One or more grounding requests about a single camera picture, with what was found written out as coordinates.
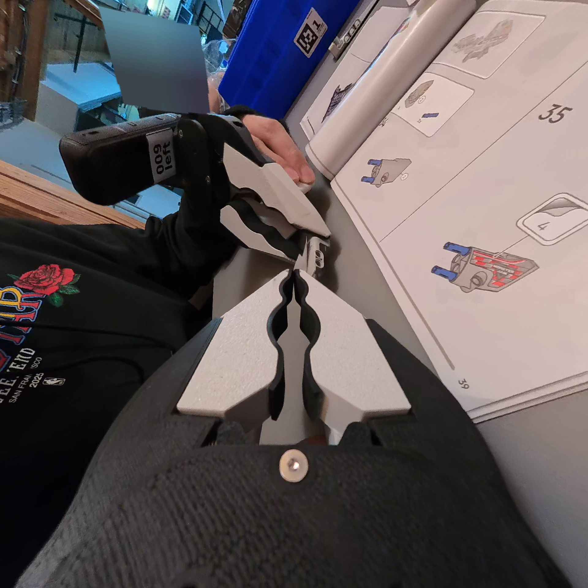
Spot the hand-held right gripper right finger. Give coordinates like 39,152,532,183
294,270,412,431

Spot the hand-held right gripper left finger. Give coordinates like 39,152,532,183
177,270,295,422

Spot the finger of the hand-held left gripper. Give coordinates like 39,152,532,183
222,142,332,239
220,201,305,266

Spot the grey toy panel piece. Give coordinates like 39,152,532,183
294,236,330,277

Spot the grey desk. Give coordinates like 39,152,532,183
209,0,588,588

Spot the person's left hand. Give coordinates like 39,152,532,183
246,115,318,187

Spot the blue storage bin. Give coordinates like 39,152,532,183
217,0,364,121

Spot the clear plastic bag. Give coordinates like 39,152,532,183
202,39,239,81

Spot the light grey toy beam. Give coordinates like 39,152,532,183
330,17,369,59

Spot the open white instruction booklet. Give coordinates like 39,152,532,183
301,0,588,424

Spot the wooden post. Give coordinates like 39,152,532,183
0,161,144,230

